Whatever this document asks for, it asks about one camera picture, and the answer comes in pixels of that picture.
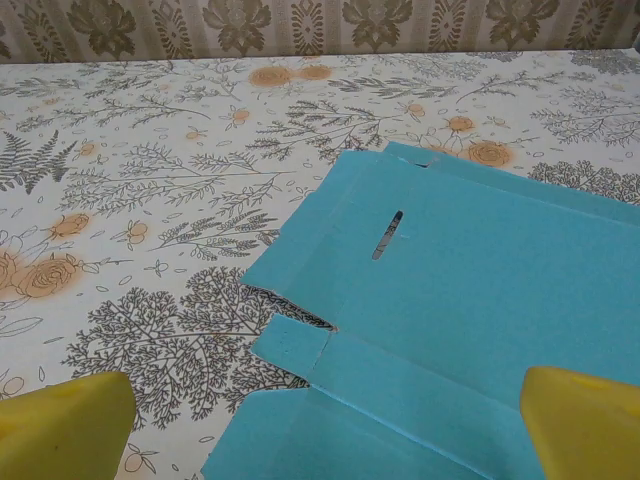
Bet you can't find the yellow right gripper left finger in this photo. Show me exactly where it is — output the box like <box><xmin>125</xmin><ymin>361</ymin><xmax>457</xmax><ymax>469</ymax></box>
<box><xmin>0</xmin><ymin>370</ymin><xmax>137</xmax><ymax>480</ymax></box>

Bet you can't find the floral table cover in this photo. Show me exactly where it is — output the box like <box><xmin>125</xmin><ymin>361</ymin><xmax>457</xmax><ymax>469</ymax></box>
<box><xmin>0</xmin><ymin>47</ymin><xmax>640</xmax><ymax>480</ymax></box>

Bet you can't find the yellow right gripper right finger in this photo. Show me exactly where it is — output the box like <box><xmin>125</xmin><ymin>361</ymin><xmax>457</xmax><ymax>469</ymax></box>
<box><xmin>519</xmin><ymin>365</ymin><xmax>640</xmax><ymax>480</ymax></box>

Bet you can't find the teal paper box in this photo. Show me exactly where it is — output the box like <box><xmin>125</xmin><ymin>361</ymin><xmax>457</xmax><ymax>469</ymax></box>
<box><xmin>199</xmin><ymin>140</ymin><xmax>640</xmax><ymax>480</ymax></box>

